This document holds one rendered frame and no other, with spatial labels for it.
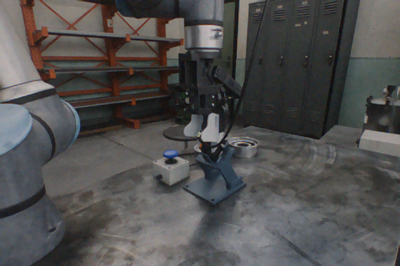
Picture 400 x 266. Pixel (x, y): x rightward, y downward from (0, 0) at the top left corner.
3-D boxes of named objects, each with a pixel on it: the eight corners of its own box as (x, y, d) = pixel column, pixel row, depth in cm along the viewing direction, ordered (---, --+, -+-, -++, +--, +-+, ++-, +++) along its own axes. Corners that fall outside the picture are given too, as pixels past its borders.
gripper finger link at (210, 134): (197, 158, 50) (193, 115, 48) (215, 150, 54) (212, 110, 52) (207, 160, 48) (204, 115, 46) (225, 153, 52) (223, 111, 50)
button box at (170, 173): (172, 168, 69) (172, 153, 68) (189, 176, 65) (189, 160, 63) (149, 178, 64) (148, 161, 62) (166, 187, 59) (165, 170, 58)
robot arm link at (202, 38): (202, 30, 51) (234, 27, 45) (202, 54, 52) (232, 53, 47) (175, 27, 46) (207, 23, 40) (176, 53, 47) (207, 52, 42)
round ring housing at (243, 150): (246, 145, 88) (247, 135, 87) (264, 155, 79) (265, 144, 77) (221, 150, 84) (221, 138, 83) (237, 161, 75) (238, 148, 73)
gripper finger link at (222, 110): (207, 132, 52) (204, 92, 50) (213, 130, 53) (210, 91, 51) (224, 133, 49) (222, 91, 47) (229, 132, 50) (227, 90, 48)
